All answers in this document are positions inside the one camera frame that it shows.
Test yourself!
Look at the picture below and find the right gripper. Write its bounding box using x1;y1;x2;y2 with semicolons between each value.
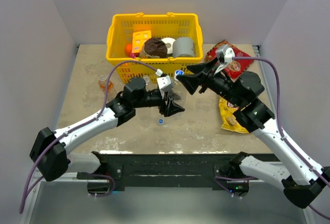
176;56;243;107

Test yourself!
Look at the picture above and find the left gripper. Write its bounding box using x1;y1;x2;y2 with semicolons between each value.
134;89;185;117

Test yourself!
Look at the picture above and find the clear bottle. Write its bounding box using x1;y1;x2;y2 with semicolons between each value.
172;70;188;109
142;75;150;84

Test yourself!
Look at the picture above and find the blue white cap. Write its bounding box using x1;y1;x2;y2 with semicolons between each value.
174;70;184;79
158;118;164;125

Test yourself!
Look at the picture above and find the orange tea bottle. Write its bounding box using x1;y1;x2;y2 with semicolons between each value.
98;75;114;99

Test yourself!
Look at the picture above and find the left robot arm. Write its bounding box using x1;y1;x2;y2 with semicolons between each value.
30;76;185;182

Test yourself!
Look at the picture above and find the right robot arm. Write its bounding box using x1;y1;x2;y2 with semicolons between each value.
177;60;329;209

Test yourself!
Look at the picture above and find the grey tape roll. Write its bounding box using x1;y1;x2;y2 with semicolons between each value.
172;37;195;58

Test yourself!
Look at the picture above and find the red snack bag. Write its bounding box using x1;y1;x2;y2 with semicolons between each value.
204;40;254;79

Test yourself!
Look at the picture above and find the white tape roll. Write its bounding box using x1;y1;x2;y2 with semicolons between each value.
161;37;176;57

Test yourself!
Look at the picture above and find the yellow chips bag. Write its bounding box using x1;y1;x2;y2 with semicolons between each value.
219;97;249;134

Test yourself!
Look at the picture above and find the brown wrapped package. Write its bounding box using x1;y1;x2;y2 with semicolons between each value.
139;38;168;59

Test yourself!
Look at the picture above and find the yellow plastic shopping basket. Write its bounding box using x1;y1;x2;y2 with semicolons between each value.
106;12;203;77

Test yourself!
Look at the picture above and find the orange juice carton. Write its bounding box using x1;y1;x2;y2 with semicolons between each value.
131;30;152;54

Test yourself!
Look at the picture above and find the orange ball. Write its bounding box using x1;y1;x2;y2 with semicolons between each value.
125;43;132;57

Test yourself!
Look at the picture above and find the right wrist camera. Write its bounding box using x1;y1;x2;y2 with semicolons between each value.
214;44;235;75

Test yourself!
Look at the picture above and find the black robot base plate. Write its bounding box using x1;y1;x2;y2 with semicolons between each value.
77;150;260;194

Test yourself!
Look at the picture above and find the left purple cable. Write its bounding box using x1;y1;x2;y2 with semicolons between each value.
19;60;163;214

